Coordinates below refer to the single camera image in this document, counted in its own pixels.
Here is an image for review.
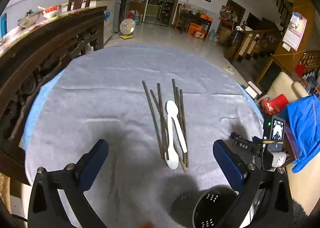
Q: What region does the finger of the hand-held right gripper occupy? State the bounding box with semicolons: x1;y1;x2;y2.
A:
230;132;262;157

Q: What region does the metal pot lid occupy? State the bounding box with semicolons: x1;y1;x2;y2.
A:
18;10;44;29

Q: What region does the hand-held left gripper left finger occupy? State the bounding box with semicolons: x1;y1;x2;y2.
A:
28;139;109;228

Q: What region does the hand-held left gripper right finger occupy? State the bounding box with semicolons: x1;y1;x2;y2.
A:
212;139;294;228

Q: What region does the cream chair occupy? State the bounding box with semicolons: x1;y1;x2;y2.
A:
265;71;309;103

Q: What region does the wooden side table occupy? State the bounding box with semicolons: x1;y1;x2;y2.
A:
179;8;214;41

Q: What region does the black perforated utensil holder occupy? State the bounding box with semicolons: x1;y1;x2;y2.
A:
194;185;242;228

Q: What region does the grey towel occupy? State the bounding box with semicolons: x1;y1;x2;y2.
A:
24;44;265;228

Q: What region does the white plastic spoon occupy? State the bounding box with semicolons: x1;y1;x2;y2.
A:
164;116;179;170
166;100;188;153

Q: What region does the orange cardboard box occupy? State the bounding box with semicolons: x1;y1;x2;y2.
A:
187;23;203;36

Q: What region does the light blue table cloth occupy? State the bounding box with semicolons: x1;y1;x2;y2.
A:
19;70;66;149

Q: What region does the wall calendar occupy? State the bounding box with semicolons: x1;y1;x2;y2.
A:
282;11;307;51

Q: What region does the wooden stair railing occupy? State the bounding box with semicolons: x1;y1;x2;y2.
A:
224;28;284;64

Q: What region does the electric floor fan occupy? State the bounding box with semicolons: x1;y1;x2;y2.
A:
119;18;137;40

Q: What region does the red and white bowl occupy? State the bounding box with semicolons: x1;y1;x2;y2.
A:
42;5;62;18

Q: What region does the white chest freezer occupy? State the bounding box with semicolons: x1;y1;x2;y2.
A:
89;0;117;44

